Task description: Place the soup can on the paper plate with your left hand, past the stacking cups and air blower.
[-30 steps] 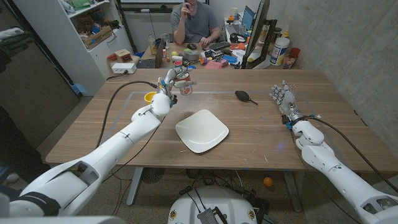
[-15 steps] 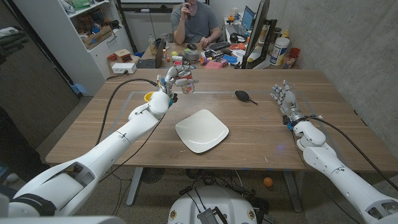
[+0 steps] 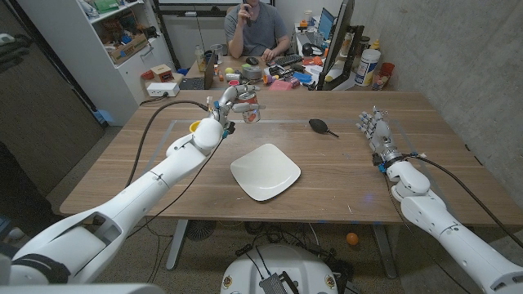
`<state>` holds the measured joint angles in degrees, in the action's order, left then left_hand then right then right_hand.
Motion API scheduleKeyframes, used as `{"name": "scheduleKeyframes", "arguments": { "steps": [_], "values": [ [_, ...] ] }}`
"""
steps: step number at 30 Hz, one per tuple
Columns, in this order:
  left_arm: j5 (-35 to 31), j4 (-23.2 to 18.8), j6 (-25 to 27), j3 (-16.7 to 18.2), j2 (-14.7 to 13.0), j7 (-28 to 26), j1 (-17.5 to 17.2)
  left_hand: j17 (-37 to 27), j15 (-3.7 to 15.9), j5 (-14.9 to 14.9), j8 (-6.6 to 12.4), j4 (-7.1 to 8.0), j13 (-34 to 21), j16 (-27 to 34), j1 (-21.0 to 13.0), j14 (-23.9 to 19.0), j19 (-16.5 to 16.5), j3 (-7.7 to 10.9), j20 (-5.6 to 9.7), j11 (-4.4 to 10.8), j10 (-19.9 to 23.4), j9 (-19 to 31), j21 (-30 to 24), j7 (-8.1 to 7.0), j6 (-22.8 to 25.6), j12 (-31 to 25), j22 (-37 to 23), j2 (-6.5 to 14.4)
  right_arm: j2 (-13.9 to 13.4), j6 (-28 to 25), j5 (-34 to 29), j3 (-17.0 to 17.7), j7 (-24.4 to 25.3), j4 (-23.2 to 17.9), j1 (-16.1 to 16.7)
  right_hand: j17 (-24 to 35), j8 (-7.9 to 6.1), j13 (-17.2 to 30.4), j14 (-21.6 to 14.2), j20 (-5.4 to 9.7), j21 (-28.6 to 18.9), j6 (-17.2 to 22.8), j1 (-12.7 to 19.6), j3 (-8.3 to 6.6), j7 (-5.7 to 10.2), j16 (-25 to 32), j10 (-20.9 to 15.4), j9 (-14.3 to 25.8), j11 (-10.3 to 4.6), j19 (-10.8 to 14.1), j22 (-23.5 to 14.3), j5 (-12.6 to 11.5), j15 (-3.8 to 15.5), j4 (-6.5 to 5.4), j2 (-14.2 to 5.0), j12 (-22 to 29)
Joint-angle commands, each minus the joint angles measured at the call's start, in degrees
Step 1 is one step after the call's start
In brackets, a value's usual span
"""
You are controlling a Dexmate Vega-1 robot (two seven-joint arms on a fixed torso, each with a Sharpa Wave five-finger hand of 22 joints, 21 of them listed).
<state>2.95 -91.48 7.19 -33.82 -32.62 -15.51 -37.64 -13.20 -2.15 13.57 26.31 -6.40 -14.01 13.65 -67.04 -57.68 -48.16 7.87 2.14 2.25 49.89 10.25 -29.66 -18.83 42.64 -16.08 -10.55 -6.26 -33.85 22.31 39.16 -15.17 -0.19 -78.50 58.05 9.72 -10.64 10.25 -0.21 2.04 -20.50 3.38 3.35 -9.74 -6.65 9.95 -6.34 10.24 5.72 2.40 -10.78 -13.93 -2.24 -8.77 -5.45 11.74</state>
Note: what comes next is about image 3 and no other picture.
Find white shelf cabinet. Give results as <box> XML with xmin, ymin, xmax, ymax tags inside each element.
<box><xmin>16</xmin><ymin>0</ymin><xmax>177</xmax><ymax>127</ymax></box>

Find small red wooden box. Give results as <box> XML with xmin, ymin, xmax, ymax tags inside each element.
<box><xmin>150</xmin><ymin>64</ymin><xmax>174</xmax><ymax>83</ymax></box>

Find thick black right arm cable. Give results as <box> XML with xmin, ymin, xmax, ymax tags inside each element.
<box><xmin>404</xmin><ymin>153</ymin><xmax>523</xmax><ymax>250</ymax></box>

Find black keyboard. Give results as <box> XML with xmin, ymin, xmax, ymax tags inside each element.
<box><xmin>266</xmin><ymin>53</ymin><xmax>304</xmax><ymax>69</ymax></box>

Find clear drink bottle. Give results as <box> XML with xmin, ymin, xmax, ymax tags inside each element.
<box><xmin>194</xmin><ymin>44</ymin><xmax>208</xmax><ymax>73</ymax></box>

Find black computer monitor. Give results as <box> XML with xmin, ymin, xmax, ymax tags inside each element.
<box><xmin>316</xmin><ymin>0</ymin><xmax>356</xmax><ymax>91</ymax></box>

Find brown cardboard box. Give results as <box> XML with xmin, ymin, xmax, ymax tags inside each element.
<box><xmin>106</xmin><ymin>33</ymin><xmax>149</xmax><ymax>66</ymax></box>

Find grey duct tape roll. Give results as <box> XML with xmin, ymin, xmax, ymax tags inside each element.
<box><xmin>242</xmin><ymin>65</ymin><xmax>263</xmax><ymax>81</ymax></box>

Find person in dark trousers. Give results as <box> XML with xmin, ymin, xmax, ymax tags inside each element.
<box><xmin>0</xmin><ymin>140</ymin><xmax>62</xmax><ymax>242</ymax></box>

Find red white tomato soup can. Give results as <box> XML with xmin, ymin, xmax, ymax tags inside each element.
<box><xmin>238</xmin><ymin>91</ymin><xmax>262</xmax><ymax>124</ymax></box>

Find black rubber air blower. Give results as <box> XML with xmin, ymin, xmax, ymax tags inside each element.
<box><xmin>308</xmin><ymin>118</ymin><xmax>340</xmax><ymax>139</ymax></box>

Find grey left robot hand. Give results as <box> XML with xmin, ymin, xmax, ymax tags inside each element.
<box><xmin>210</xmin><ymin>84</ymin><xmax>266</xmax><ymax>127</ymax></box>

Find white plastic tub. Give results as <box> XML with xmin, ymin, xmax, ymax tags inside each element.
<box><xmin>354</xmin><ymin>48</ymin><xmax>382</xmax><ymax>87</ymax></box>

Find white power box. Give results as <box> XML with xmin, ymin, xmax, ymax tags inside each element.
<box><xmin>145</xmin><ymin>82</ymin><xmax>181</xmax><ymax>98</ymax></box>

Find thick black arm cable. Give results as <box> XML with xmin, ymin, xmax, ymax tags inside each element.
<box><xmin>404</xmin><ymin>153</ymin><xmax>523</xmax><ymax>250</ymax></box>
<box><xmin>124</xmin><ymin>100</ymin><xmax>212</xmax><ymax>189</ymax></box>

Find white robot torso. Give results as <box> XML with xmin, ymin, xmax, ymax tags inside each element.
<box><xmin>220</xmin><ymin>243</ymin><xmax>339</xmax><ymax>294</ymax></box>

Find black headphones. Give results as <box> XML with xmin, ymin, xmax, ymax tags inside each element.
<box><xmin>301</xmin><ymin>42</ymin><xmax>324</xmax><ymax>57</ymax></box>

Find dark open laptop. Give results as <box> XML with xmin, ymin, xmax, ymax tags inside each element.
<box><xmin>178</xmin><ymin>51</ymin><xmax>217</xmax><ymax>91</ymax></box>

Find pink box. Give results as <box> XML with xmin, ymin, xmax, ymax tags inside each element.
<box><xmin>268</xmin><ymin>79</ymin><xmax>294</xmax><ymax>91</ymax></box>

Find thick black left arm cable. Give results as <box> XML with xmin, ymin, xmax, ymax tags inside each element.
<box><xmin>124</xmin><ymin>100</ymin><xmax>212</xmax><ymax>189</ymax></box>

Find grey metal table leg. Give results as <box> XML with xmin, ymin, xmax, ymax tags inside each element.
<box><xmin>165</xmin><ymin>219</ymin><xmax>189</xmax><ymax>271</ymax></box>
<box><xmin>371</xmin><ymin>224</ymin><xmax>398</xmax><ymax>279</ymax></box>

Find person in grey t-shirt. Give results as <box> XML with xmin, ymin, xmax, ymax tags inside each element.
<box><xmin>224</xmin><ymin>0</ymin><xmax>292</xmax><ymax>62</ymax></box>

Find blue laptop screen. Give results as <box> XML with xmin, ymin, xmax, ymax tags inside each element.
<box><xmin>317</xmin><ymin>7</ymin><xmax>336</xmax><ymax>41</ymax></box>

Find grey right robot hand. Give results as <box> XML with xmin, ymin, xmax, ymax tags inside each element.
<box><xmin>355</xmin><ymin>105</ymin><xmax>404</xmax><ymax>165</ymax></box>

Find white square paper plate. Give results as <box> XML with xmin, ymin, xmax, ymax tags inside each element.
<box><xmin>230</xmin><ymin>143</ymin><xmax>302</xmax><ymax>203</ymax></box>

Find black floor fan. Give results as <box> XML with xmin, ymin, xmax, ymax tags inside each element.
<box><xmin>186</xmin><ymin>220</ymin><xmax>217</xmax><ymax>242</ymax></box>

